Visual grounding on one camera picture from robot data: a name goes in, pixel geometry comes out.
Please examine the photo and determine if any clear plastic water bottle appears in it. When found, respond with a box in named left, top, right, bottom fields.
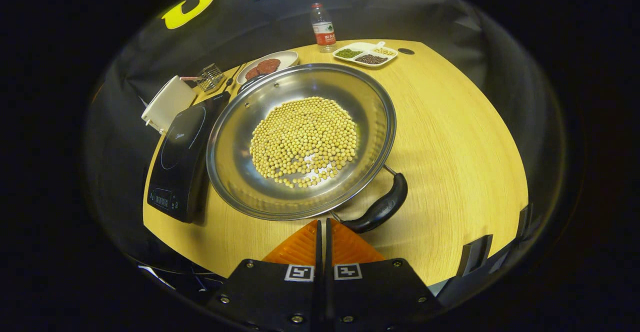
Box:
left=310, top=3, right=337, bottom=53

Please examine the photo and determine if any white divided tray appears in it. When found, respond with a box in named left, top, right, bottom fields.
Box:
left=332, top=41, right=399, bottom=68

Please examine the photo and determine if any white toaster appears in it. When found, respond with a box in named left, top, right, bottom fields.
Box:
left=141, top=75, right=197, bottom=135

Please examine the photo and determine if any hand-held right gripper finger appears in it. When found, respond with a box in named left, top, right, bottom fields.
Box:
left=206, top=219, right=324, bottom=332
left=325, top=217, right=444, bottom=332

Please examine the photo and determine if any stainless steel pot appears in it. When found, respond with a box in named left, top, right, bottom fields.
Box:
left=206, top=63, right=409, bottom=234

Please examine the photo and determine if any metal wire basket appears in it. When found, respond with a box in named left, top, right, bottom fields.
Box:
left=196, top=63, right=226, bottom=93

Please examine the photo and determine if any raw red meat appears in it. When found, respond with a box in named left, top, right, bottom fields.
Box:
left=244, top=58, right=282, bottom=81

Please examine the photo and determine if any white oval plate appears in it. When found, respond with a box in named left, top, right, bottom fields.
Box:
left=236, top=50, right=300, bottom=85

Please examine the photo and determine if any black power cable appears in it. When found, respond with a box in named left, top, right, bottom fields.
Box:
left=225, top=62, right=248, bottom=88

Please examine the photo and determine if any pile of yellow soybeans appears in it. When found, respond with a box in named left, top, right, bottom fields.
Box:
left=249, top=96, right=360, bottom=189

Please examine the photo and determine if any black induction cooktop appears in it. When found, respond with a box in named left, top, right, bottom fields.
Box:
left=147, top=91, right=232, bottom=224

